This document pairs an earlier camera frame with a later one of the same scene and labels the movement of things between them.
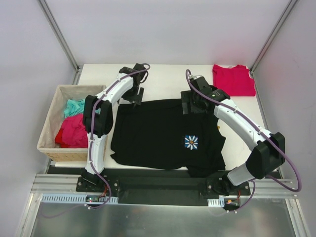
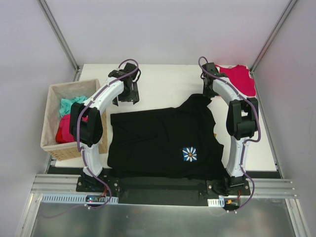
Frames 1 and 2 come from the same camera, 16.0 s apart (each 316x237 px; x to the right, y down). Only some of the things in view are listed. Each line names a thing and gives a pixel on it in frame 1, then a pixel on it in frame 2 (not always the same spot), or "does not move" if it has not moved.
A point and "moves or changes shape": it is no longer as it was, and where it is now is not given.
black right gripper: (187, 103) → (208, 91)
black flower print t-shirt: (156, 134) moves or changes shape
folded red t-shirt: (235, 81) does not move
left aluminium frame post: (59, 35) does not move
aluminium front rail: (52, 183) does not move
